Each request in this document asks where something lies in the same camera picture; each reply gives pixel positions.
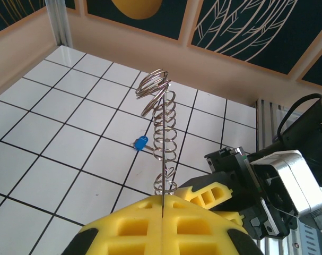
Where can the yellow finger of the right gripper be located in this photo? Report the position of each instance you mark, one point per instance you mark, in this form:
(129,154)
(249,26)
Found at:
(233,216)
(198,192)

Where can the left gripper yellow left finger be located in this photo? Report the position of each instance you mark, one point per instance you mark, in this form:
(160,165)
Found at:
(118,228)

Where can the aluminium corner post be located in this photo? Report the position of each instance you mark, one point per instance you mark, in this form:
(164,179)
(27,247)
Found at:
(58,24)

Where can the blue tag key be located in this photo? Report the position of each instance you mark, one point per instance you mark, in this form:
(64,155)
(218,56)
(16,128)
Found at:
(140,143)

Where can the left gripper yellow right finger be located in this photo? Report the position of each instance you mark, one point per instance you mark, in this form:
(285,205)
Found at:
(203,233)

